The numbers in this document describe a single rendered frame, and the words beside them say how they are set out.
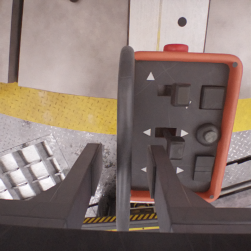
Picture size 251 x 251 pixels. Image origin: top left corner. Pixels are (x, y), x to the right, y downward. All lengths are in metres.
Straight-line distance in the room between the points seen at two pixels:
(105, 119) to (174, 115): 0.84
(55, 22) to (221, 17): 0.61
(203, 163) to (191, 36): 0.22
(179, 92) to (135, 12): 0.21
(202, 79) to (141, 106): 0.08
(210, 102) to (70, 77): 0.59
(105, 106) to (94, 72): 0.36
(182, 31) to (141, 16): 0.08
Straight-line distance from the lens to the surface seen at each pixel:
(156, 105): 0.23
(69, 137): 1.14
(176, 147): 0.18
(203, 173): 0.27
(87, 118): 1.08
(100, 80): 0.72
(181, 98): 0.17
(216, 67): 0.25
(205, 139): 0.25
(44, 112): 1.16
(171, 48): 0.25
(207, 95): 0.24
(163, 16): 0.35
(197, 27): 0.36
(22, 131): 1.26
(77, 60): 0.74
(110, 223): 0.99
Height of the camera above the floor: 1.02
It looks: 75 degrees down
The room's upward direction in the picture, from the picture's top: 174 degrees counter-clockwise
